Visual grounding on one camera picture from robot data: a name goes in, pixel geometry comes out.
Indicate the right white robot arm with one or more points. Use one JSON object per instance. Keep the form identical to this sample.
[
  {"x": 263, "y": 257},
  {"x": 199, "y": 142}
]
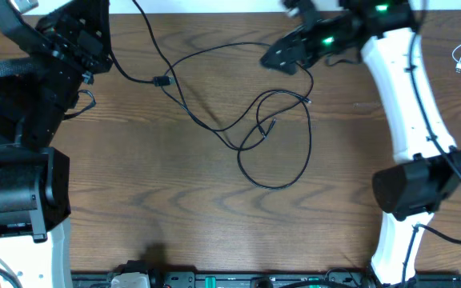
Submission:
[{"x": 427, "y": 167}]

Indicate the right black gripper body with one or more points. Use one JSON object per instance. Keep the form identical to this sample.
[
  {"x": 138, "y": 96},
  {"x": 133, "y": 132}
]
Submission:
[{"x": 318, "y": 43}]

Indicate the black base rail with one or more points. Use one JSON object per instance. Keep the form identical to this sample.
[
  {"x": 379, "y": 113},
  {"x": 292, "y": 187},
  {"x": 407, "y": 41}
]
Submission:
[{"x": 340, "y": 277}]

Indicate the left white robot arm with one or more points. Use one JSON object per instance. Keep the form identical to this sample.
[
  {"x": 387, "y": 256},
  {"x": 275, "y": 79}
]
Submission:
[{"x": 38, "y": 92}]

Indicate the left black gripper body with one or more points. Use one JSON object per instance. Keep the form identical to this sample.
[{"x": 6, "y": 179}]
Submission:
[{"x": 85, "y": 46}]

